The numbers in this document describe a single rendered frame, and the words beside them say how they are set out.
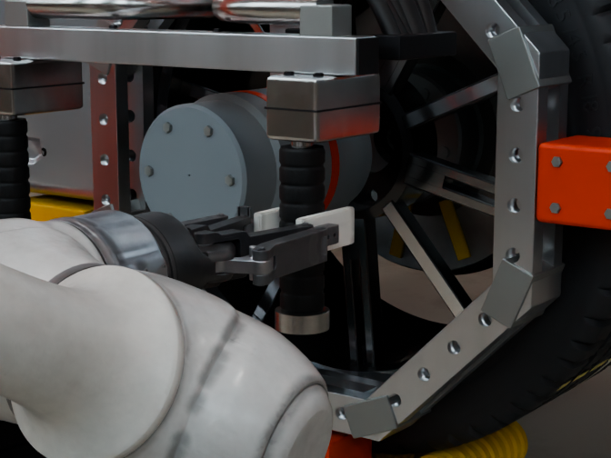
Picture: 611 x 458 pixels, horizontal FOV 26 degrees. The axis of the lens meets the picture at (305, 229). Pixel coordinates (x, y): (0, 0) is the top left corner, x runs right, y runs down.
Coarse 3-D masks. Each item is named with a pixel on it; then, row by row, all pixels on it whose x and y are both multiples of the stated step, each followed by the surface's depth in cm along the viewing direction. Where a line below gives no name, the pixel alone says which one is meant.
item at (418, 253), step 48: (432, 0) 130; (192, 96) 150; (384, 96) 135; (480, 96) 128; (432, 144) 137; (384, 192) 141; (432, 192) 133; (240, 288) 152; (336, 288) 162; (288, 336) 148; (336, 336) 151; (384, 336) 153; (432, 336) 153
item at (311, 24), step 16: (224, 0) 109; (240, 0) 107; (256, 0) 106; (272, 0) 105; (288, 0) 104; (304, 0) 103; (320, 0) 103; (224, 16) 109; (240, 16) 107; (256, 16) 106; (272, 16) 105; (288, 16) 104; (304, 16) 103; (320, 16) 102; (336, 16) 102; (304, 32) 103; (320, 32) 102; (336, 32) 102
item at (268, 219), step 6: (270, 210) 104; (276, 210) 104; (258, 216) 103; (264, 216) 103; (270, 216) 104; (276, 216) 104; (258, 222) 103; (264, 222) 103; (270, 222) 104; (276, 222) 104; (258, 228) 103; (264, 228) 103; (270, 228) 104
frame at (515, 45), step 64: (448, 0) 117; (512, 0) 118; (512, 64) 114; (128, 128) 148; (512, 128) 115; (128, 192) 146; (512, 192) 116; (512, 256) 118; (512, 320) 118; (384, 384) 127; (448, 384) 128
